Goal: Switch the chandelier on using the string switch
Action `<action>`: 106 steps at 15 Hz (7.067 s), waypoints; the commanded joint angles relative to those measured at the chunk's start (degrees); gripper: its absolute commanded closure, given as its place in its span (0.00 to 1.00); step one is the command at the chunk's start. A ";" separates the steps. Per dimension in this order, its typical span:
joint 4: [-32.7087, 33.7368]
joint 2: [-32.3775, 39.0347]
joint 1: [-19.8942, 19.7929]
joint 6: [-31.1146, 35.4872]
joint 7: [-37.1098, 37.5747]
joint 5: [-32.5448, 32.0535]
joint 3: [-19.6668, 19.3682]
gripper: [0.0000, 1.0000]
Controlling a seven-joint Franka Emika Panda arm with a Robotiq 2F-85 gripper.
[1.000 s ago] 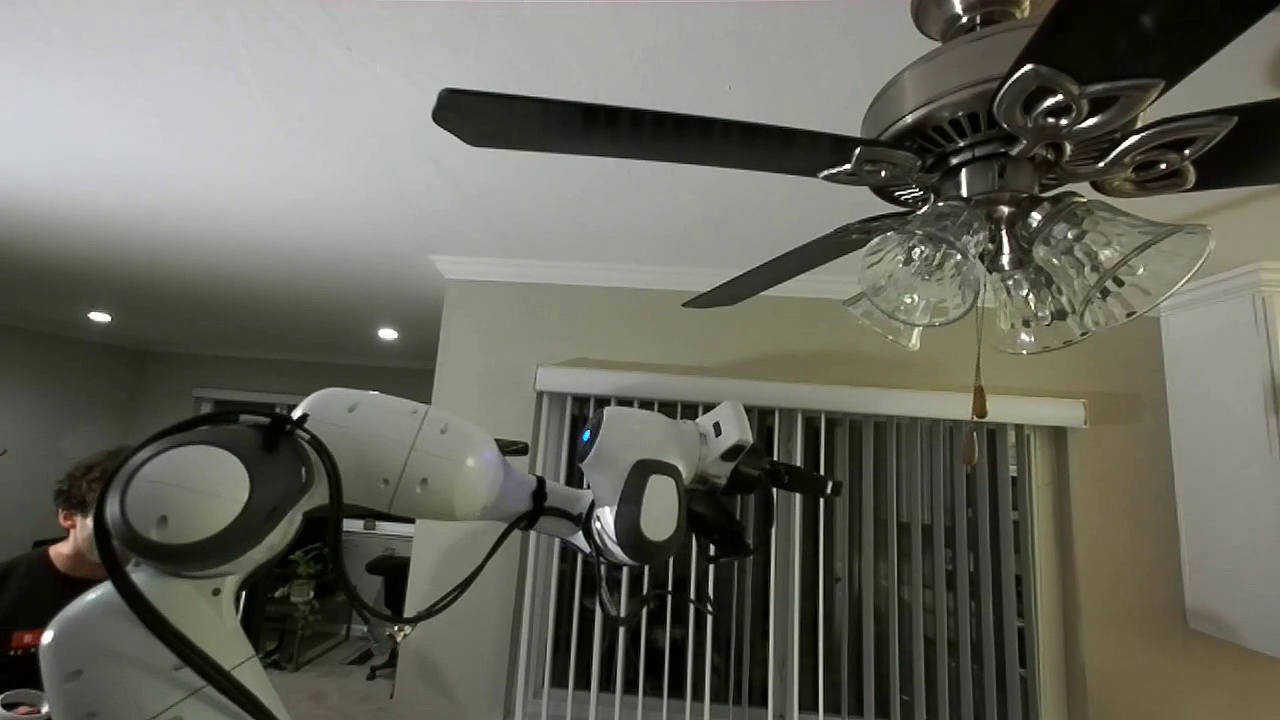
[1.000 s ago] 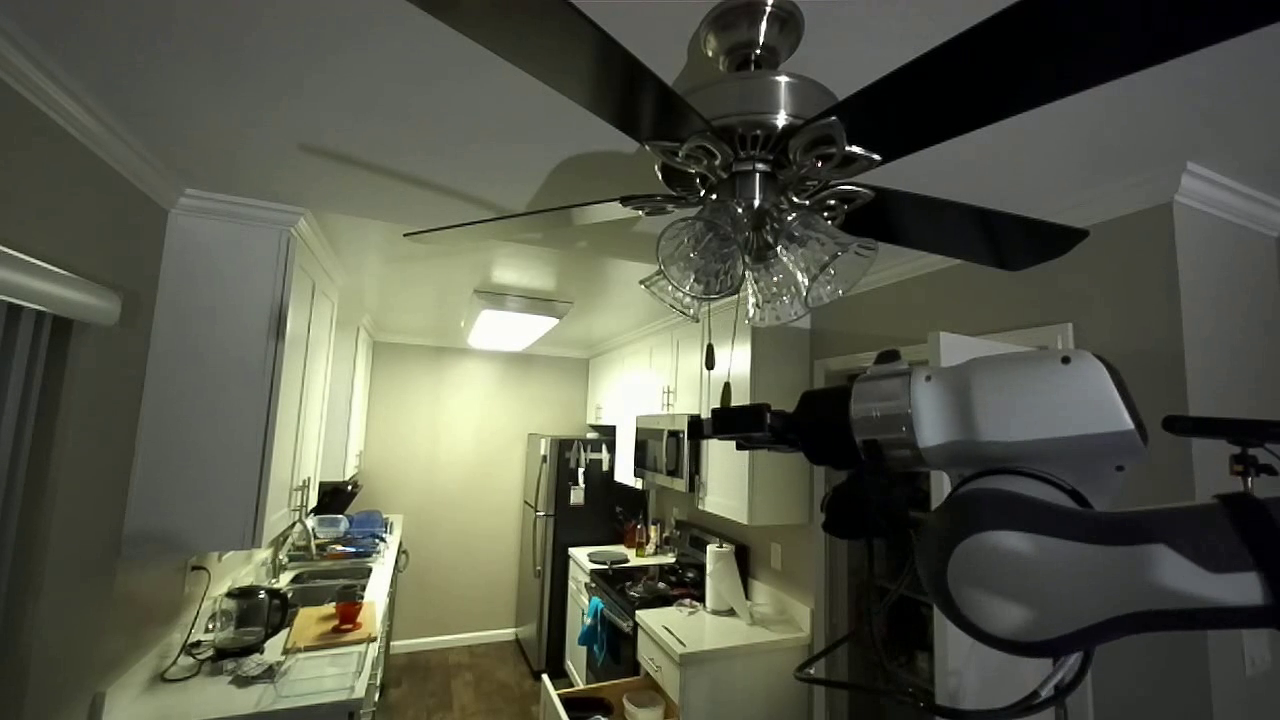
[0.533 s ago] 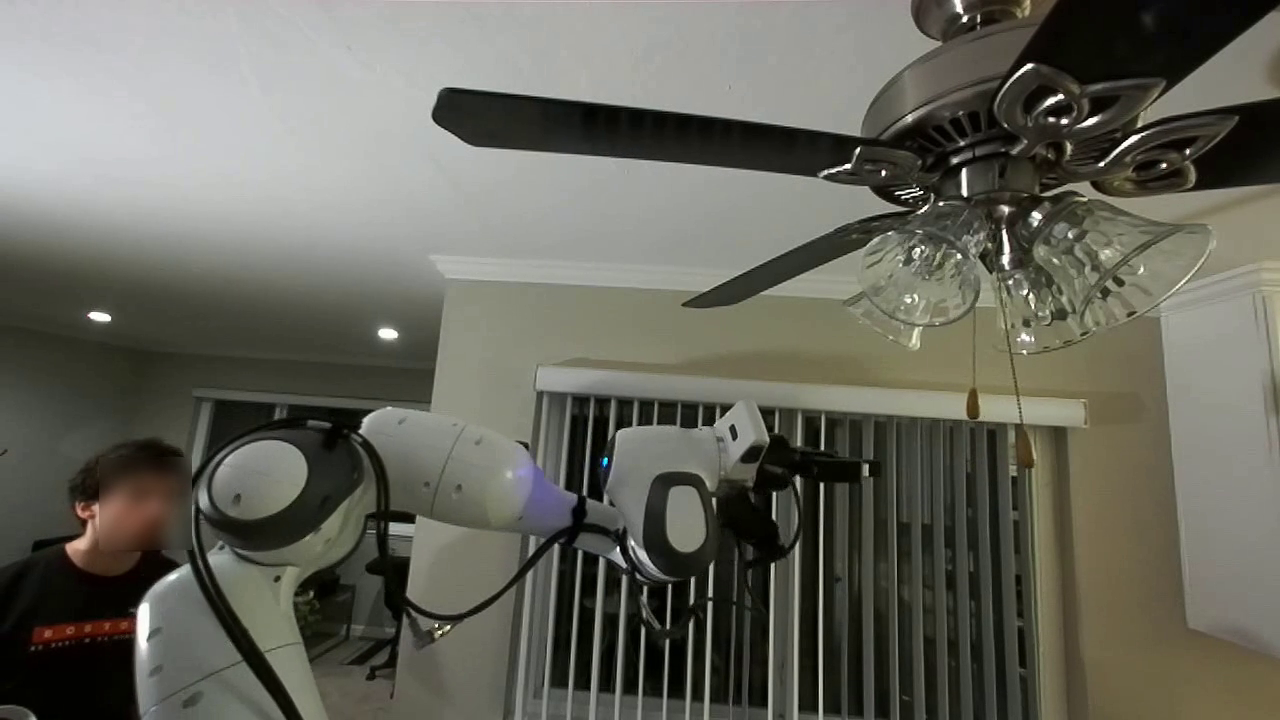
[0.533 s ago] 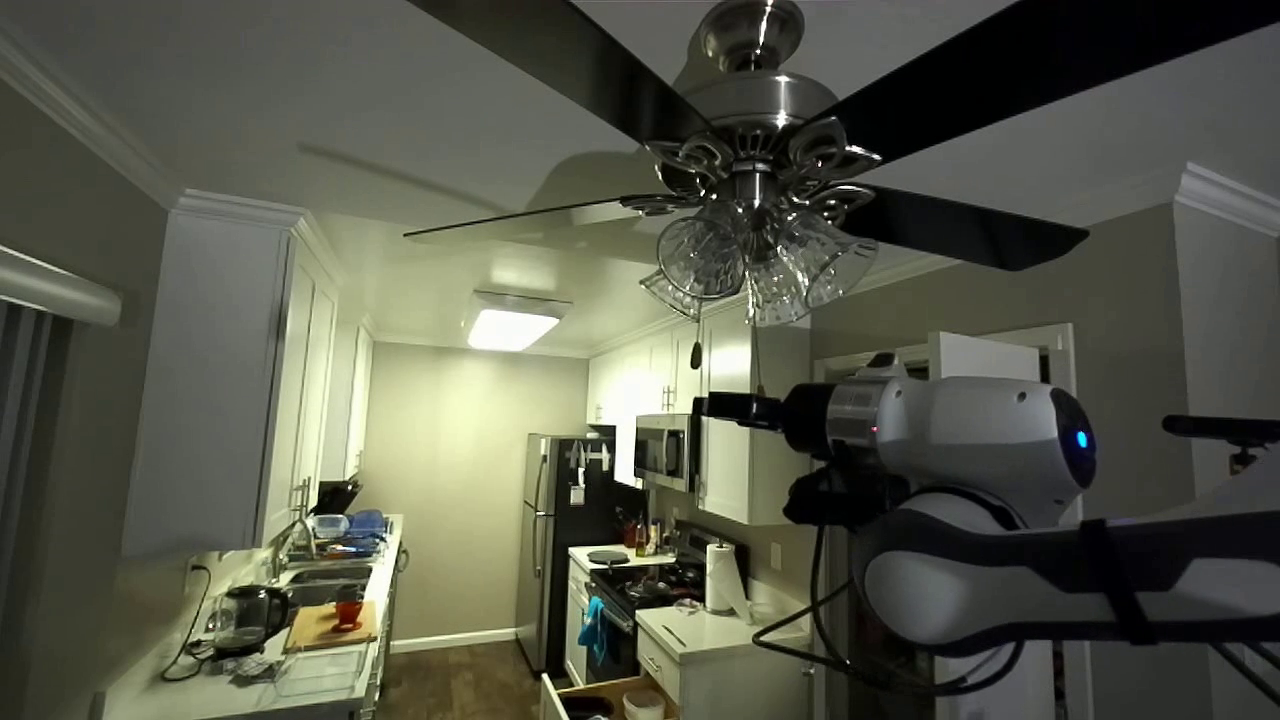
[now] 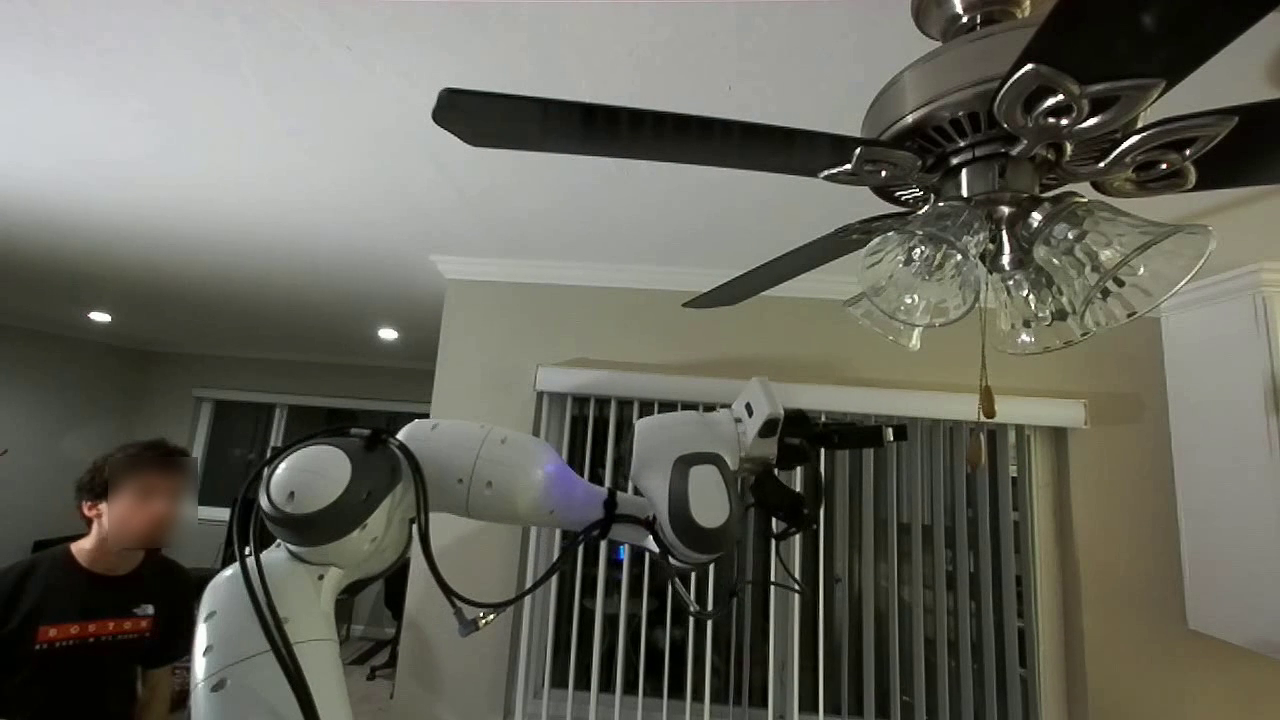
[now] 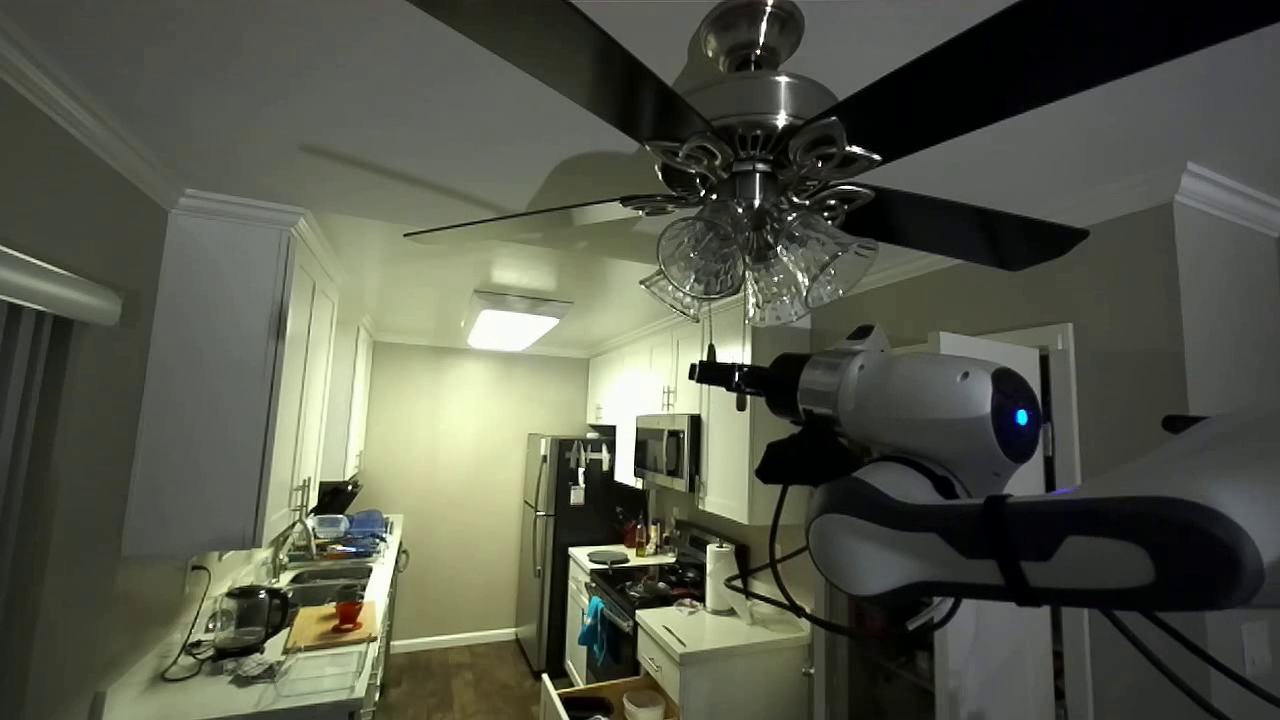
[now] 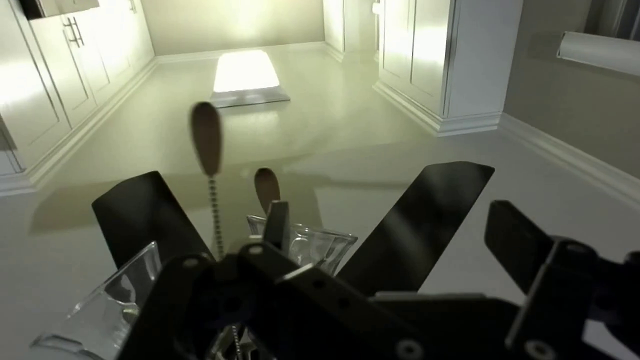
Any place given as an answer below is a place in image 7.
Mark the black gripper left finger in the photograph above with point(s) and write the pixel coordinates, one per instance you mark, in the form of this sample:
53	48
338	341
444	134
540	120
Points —
266	313

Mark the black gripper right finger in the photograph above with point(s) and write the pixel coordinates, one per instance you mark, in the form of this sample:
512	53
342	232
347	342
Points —
573	301

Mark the clear glass lamp shade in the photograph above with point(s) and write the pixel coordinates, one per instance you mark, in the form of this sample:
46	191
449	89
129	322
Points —
107	307
321	245

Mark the dark ceiling fan blade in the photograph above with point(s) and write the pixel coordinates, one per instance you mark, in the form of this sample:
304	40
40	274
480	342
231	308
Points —
143	213
416	222

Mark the rectangular ceiling light panel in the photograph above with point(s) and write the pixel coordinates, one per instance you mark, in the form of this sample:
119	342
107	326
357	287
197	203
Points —
244	72

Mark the white window sill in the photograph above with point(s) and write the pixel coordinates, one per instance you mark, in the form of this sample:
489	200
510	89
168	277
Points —
597	53

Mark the white double door cabinet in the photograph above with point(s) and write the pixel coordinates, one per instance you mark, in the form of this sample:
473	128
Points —
433	53

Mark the narrow white cabinet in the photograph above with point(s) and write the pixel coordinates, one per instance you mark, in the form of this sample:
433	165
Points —
342	23

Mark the long white cabinet row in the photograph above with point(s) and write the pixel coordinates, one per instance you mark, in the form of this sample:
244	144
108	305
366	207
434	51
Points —
60	72

